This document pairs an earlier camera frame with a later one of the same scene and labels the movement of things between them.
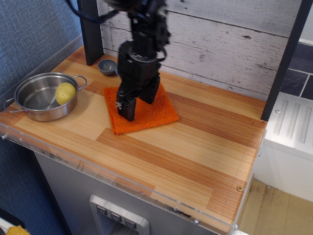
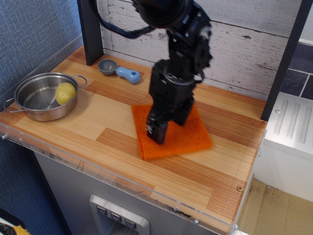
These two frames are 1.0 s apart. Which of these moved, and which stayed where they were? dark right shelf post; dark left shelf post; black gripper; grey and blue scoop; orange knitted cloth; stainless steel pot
Moved: black gripper; orange knitted cloth
Stayed: grey and blue scoop; dark left shelf post; dark right shelf post; stainless steel pot
